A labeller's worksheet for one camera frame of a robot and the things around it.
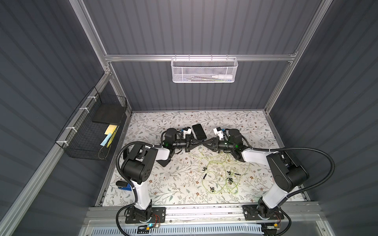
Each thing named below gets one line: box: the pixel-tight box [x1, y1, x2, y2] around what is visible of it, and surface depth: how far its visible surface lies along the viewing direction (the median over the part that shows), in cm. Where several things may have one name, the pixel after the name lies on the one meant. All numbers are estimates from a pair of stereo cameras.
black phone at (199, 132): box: [191, 123, 207, 141], surface depth 111 cm
